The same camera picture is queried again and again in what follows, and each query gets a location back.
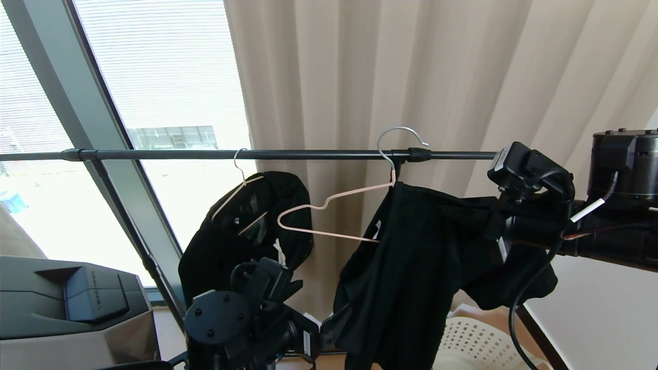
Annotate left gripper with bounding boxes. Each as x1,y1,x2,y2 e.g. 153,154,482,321
257,306,322,360

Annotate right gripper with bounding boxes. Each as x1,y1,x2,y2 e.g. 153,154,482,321
496,213,561,264

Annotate black shorts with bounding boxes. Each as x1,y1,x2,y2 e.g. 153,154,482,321
178,171,314,309

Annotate black t-shirt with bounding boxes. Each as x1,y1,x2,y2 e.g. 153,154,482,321
321,181,558,370

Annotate pink clothes hanger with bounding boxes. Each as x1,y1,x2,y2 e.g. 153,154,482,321
278,126,430,243
212,149,270,237

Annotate white laundry basket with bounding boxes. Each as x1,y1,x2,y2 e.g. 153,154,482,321
434,316,546,370

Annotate black clothes rack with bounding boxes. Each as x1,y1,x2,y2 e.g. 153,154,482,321
0,147,498,332

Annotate window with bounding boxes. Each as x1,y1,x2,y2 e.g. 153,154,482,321
0,0,258,304

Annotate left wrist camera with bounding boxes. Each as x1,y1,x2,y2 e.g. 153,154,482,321
231,257,304,310

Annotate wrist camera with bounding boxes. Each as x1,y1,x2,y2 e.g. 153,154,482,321
231,257,304,310
487,141,575,204

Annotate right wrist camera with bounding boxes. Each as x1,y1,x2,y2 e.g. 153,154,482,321
487,141,575,204

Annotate black cable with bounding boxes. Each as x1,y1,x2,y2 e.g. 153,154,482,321
508,198,574,370

